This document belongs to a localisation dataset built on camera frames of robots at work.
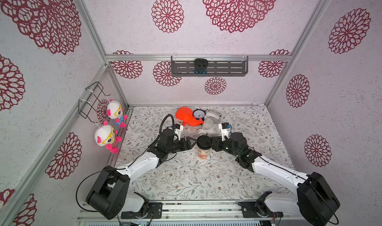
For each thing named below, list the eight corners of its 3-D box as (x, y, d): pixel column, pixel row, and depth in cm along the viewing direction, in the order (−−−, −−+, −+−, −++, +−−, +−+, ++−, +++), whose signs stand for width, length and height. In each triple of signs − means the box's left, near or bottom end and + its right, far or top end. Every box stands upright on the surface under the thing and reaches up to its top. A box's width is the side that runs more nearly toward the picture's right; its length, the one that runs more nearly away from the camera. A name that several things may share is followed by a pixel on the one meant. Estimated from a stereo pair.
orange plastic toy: (191, 133, 106) (191, 127, 100) (174, 117, 115) (173, 111, 110) (203, 124, 111) (204, 118, 105) (185, 110, 120) (185, 103, 115)
